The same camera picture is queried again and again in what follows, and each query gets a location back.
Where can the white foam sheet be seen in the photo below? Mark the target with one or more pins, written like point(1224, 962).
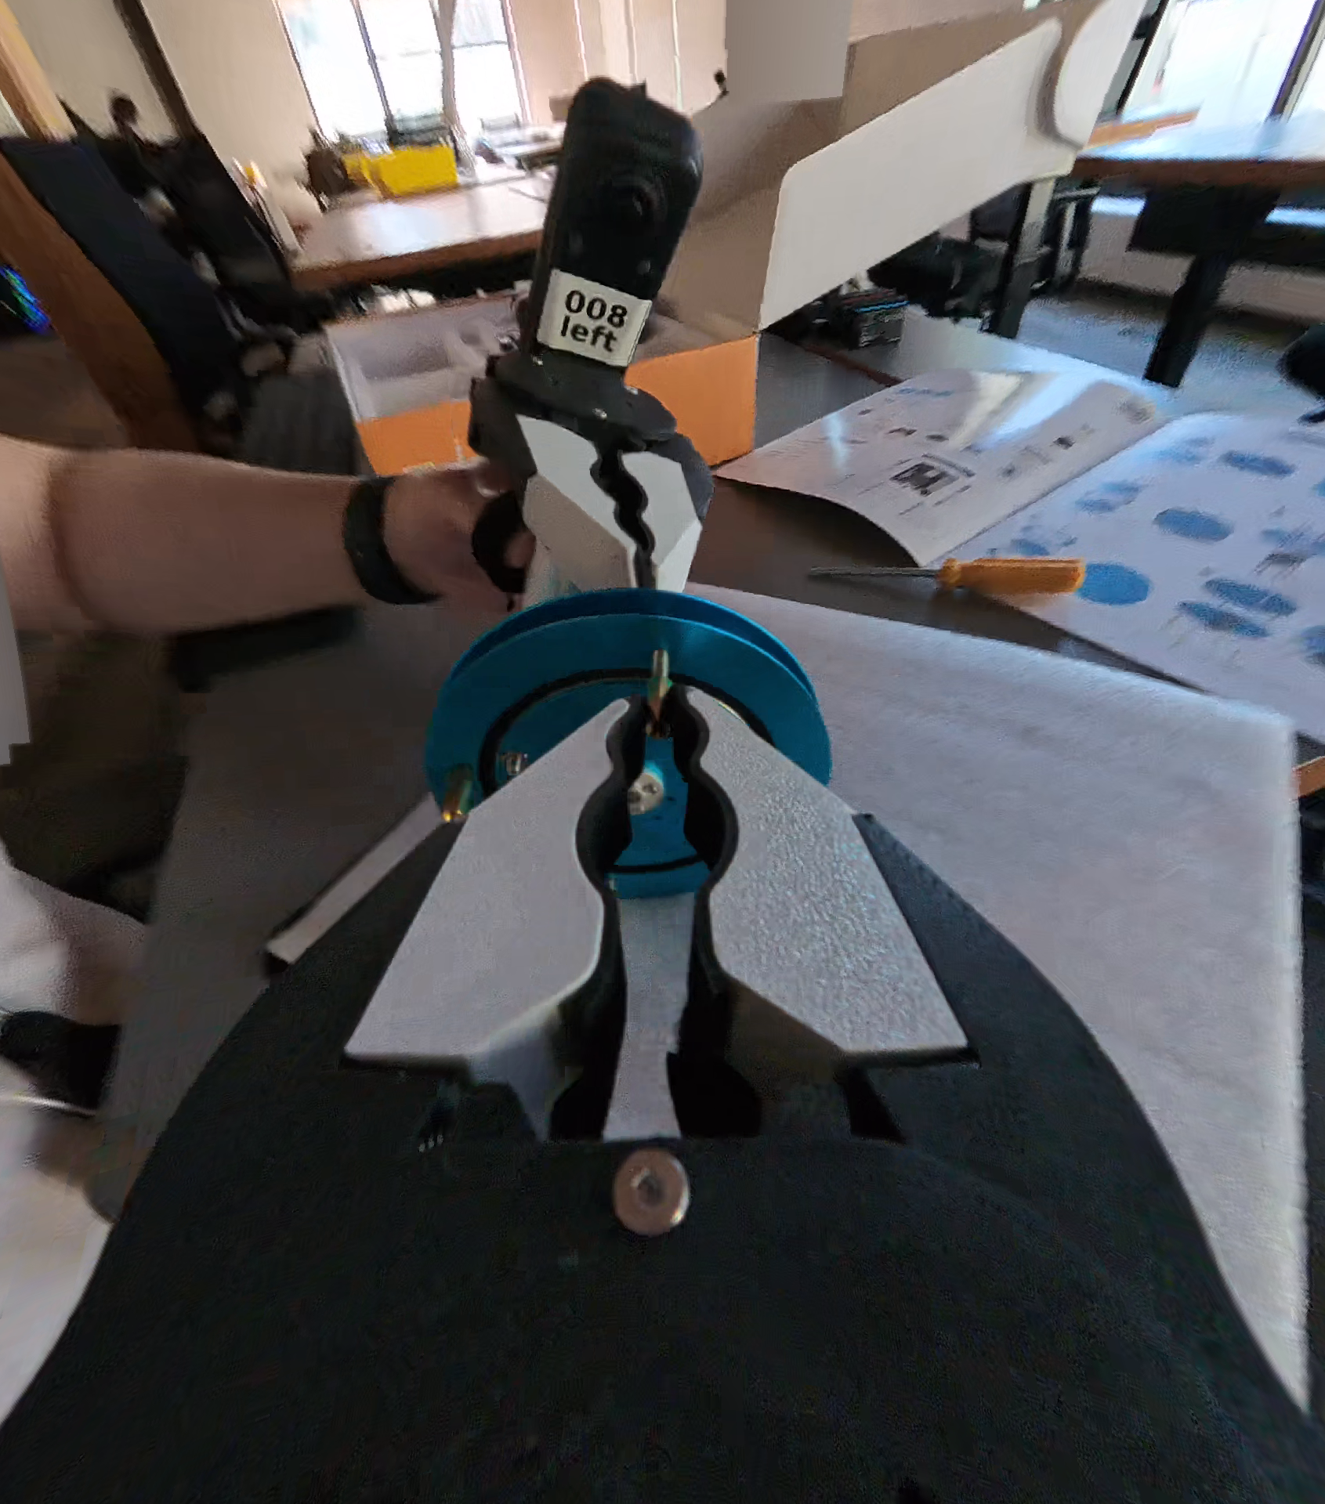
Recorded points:
point(1086, 823)

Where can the paned window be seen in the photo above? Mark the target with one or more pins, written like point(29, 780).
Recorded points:
point(404, 60)

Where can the printed instruction manual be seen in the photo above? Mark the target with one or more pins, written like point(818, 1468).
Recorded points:
point(1203, 529)

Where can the grey foam box insert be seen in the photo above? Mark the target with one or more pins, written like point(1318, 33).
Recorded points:
point(404, 365)

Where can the wooden office table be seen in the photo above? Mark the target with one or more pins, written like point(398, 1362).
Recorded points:
point(415, 229)
point(1225, 154)

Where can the yellow storage bins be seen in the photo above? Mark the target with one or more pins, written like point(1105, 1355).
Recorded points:
point(409, 171)

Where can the dark grey desk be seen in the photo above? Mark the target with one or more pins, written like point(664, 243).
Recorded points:
point(287, 706)

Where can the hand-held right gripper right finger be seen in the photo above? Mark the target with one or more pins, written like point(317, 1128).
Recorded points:
point(826, 942)

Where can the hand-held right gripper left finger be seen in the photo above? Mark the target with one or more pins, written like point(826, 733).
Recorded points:
point(473, 942)

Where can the black office chair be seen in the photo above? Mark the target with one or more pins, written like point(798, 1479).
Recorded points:
point(145, 271)

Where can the person's left forearm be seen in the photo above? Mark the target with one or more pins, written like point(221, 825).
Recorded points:
point(145, 542)

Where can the blue round metal turntable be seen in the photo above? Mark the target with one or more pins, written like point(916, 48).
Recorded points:
point(532, 648)

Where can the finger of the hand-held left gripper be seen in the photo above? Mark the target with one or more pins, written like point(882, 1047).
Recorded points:
point(668, 518)
point(568, 495)

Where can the person's left hand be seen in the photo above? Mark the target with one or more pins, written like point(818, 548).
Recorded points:
point(439, 529)

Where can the black wristband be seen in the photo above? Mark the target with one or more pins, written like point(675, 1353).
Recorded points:
point(379, 542)

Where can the orange cardboard box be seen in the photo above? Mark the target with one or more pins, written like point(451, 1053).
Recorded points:
point(850, 212)

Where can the wooden pillar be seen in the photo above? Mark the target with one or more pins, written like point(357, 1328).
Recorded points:
point(27, 235)

